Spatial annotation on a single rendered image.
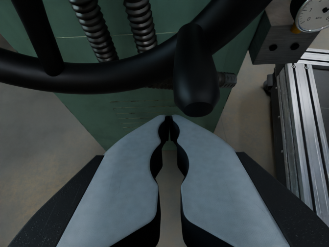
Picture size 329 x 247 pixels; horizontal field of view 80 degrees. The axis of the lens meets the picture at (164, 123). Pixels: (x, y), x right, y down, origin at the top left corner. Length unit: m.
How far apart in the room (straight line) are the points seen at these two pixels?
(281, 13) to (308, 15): 0.06
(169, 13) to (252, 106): 0.76
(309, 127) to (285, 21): 0.48
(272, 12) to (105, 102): 0.40
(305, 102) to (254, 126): 0.25
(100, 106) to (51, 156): 0.50
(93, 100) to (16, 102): 0.77
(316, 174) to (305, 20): 0.49
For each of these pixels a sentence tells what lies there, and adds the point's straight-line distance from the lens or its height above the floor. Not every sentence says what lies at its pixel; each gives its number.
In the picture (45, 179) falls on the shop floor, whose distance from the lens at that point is 0.99.
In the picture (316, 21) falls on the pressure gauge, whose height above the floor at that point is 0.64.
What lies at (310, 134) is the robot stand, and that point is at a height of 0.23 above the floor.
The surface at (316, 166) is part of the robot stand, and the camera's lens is 0.74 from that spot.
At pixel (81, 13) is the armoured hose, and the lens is 0.22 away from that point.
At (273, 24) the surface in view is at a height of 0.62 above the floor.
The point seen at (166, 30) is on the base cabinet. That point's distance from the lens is 0.37.
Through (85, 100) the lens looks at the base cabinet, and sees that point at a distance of 0.56.
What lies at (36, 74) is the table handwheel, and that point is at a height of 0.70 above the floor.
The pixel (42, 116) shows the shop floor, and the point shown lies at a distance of 1.14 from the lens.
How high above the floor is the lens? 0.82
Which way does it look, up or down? 62 degrees down
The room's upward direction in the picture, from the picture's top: 5 degrees counter-clockwise
